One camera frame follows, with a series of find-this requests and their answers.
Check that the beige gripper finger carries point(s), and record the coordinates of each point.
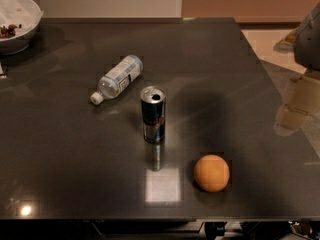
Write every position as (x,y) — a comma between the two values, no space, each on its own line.
(301,100)

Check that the Red Bull can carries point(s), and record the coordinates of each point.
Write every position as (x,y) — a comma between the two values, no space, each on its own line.
(153,106)

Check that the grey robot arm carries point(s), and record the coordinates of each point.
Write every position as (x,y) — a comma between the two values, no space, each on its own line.
(307,46)

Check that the orange fruit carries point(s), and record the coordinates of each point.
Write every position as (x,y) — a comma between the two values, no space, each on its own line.
(211,173)

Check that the clear plastic water bottle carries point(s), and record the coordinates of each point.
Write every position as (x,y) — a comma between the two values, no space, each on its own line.
(116,80)

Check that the white bowl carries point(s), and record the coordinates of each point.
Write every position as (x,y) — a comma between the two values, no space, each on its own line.
(26,16)

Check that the red snack pieces in bowl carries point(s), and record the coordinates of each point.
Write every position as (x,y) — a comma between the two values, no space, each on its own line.
(9,31)

